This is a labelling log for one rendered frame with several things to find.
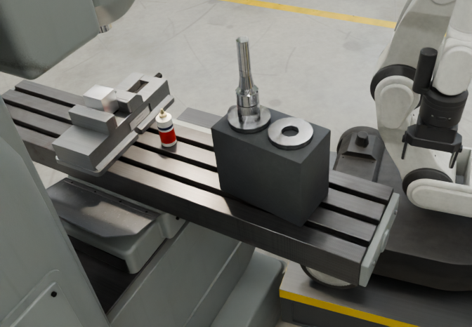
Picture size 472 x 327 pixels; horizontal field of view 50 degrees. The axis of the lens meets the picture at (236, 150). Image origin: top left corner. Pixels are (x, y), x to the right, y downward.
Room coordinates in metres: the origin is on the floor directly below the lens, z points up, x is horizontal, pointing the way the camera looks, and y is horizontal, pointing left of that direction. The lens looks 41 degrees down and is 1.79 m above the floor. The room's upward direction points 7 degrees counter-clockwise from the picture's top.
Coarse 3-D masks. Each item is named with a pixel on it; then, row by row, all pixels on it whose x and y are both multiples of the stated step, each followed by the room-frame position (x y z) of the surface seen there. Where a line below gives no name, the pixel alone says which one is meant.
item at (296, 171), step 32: (224, 128) 0.83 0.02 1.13; (256, 128) 0.81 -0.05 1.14; (288, 128) 0.80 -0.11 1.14; (320, 128) 0.80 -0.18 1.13; (224, 160) 0.83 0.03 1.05; (256, 160) 0.77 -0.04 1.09; (288, 160) 0.72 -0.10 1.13; (320, 160) 0.76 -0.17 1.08; (256, 192) 0.77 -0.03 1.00; (288, 192) 0.72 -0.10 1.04; (320, 192) 0.76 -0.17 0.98
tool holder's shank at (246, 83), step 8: (240, 40) 0.85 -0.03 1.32; (248, 40) 0.84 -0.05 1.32; (240, 48) 0.84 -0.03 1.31; (248, 48) 0.84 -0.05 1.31; (240, 56) 0.84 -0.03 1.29; (248, 56) 0.84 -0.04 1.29; (240, 64) 0.84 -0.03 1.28; (248, 64) 0.84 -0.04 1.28; (240, 72) 0.84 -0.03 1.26; (248, 72) 0.84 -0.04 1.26; (240, 80) 0.84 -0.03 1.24; (248, 80) 0.84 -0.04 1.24; (248, 88) 0.83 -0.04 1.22
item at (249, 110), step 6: (258, 96) 0.84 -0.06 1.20; (240, 102) 0.83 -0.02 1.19; (246, 102) 0.83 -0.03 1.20; (252, 102) 0.83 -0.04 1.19; (258, 102) 0.84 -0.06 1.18; (240, 108) 0.83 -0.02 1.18; (246, 108) 0.83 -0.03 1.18; (252, 108) 0.83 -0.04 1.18; (258, 108) 0.84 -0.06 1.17; (240, 114) 0.84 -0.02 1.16; (246, 114) 0.83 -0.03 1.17; (252, 114) 0.83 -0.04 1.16; (258, 114) 0.84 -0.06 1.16; (240, 120) 0.84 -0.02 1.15; (246, 120) 0.83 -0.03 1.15; (252, 120) 0.83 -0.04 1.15
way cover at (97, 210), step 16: (48, 192) 0.96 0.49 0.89; (64, 192) 0.96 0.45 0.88; (80, 192) 0.96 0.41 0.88; (96, 192) 0.96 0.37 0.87; (64, 208) 0.87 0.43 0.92; (80, 208) 0.89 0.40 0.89; (96, 208) 0.89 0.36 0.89; (112, 208) 0.89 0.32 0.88; (128, 208) 0.89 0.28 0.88; (144, 208) 0.88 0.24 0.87; (80, 224) 0.77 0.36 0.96; (96, 224) 0.80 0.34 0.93; (112, 224) 0.82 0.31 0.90; (128, 224) 0.82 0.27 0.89; (144, 224) 0.82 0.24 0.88
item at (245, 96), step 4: (236, 88) 0.86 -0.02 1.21; (240, 88) 0.85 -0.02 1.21; (256, 88) 0.85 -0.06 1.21; (236, 92) 0.85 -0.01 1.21; (240, 92) 0.84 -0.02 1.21; (248, 92) 0.84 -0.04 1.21; (252, 92) 0.84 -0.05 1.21; (256, 92) 0.84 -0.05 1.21; (236, 96) 0.84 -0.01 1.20; (240, 96) 0.83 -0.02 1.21; (244, 96) 0.83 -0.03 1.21; (248, 96) 0.83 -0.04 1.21; (252, 96) 0.83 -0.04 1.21; (256, 96) 0.83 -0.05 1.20
